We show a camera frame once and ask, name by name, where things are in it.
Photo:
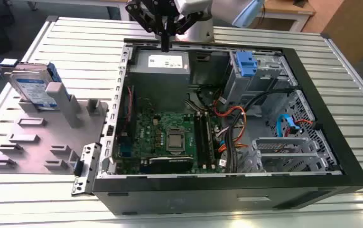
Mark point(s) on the grey parts rack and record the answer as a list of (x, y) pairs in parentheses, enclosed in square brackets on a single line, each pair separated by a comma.
[(41, 142)]

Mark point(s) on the blue drive latch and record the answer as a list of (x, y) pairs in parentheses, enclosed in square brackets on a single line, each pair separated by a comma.
[(245, 64)]

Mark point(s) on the brown wooden cabinet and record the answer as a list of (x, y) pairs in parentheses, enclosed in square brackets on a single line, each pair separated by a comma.
[(352, 23)]

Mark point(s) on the black RAM stick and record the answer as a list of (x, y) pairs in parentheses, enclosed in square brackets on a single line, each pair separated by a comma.
[(208, 140)]

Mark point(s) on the silver CPU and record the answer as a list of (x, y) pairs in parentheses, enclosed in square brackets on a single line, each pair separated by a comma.
[(175, 141)]

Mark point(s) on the metal optical drive cage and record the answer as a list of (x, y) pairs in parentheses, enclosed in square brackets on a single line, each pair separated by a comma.
[(256, 83)]

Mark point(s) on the wooden desk with white legs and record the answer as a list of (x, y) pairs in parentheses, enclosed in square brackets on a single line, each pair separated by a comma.
[(288, 6)]

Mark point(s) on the green motherboard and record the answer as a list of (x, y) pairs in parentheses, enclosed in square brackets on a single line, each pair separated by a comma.
[(149, 123)]

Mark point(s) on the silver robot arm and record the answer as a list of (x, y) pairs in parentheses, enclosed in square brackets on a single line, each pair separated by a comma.
[(200, 31)]

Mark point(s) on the metal disk bay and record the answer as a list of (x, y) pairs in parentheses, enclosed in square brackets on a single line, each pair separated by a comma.
[(285, 155)]

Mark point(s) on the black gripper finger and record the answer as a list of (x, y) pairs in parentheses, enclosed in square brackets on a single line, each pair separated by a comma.
[(191, 22), (140, 14)]

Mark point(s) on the black graphics card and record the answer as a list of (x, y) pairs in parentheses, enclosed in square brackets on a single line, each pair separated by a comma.
[(168, 164)]

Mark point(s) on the grey power supply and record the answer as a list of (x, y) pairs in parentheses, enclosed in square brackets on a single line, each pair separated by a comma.
[(155, 90)]

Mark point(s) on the hard disk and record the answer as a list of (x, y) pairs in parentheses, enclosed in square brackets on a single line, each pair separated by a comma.
[(32, 92)]

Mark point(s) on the metal card retainer bracket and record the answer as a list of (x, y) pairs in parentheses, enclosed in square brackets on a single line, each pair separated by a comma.
[(89, 154)]

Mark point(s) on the black PC case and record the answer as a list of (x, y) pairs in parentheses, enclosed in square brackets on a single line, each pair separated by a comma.
[(200, 197)]

